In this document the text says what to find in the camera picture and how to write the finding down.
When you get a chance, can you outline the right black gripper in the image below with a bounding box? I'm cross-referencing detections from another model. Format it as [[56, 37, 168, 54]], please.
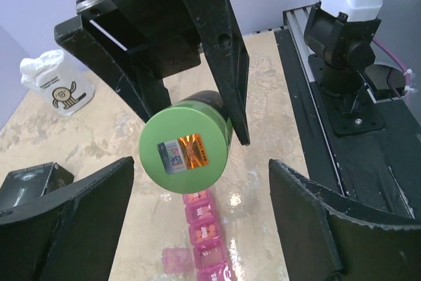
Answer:
[[54, 0, 250, 145]]

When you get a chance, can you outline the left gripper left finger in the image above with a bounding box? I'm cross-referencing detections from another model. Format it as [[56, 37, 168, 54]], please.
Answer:
[[1, 157, 134, 280]]

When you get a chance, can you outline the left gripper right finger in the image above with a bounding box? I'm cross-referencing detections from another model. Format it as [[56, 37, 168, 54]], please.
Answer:
[[268, 159, 420, 280]]

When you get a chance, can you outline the green lidded pill bottle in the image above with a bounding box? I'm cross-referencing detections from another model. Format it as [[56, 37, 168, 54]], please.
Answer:
[[139, 90, 233, 194]]

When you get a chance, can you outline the pink weekly pill organizer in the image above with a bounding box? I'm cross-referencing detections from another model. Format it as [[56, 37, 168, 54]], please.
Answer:
[[162, 188, 235, 281]]

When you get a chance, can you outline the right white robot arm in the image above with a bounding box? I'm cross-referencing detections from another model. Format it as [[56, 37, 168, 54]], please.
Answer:
[[54, 0, 383, 145]]

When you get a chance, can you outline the black and green box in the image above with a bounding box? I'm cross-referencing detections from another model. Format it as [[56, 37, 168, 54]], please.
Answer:
[[1, 162, 74, 211]]

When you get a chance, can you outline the white toilet paper roll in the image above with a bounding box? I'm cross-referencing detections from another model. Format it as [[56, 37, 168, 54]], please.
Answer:
[[20, 49, 95, 116]]

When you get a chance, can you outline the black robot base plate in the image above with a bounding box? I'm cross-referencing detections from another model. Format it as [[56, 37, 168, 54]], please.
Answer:
[[275, 30, 420, 219]]

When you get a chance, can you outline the aluminium frame rail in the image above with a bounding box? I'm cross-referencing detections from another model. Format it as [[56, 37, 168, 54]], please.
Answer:
[[243, 6, 346, 196]]

